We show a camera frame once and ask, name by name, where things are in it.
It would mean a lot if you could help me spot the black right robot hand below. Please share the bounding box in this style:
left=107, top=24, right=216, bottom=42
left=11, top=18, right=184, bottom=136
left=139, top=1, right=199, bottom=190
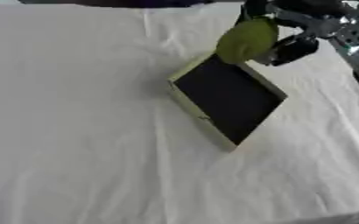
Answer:
left=236, top=0, right=353, bottom=67

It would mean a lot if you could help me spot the green round toy fruit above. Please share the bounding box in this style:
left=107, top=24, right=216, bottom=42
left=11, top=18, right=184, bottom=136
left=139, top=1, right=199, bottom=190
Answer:
left=215, top=17, right=281, bottom=65

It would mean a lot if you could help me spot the tan box with black inside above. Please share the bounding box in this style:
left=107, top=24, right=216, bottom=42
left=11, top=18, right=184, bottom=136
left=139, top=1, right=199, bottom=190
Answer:
left=165, top=52, right=290, bottom=152

